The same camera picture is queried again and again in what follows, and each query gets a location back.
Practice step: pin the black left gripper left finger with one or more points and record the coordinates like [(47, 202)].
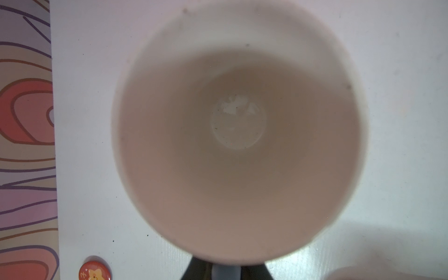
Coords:
[(198, 270)]

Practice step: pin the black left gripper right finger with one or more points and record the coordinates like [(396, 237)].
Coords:
[(256, 272)]

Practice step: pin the light blue ceramic mug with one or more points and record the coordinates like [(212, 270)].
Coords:
[(239, 130)]

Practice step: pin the purple ceramic mug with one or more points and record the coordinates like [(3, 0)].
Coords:
[(375, 273)]

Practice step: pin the red star sticker badge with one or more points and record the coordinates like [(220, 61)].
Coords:
[(94, 270)]

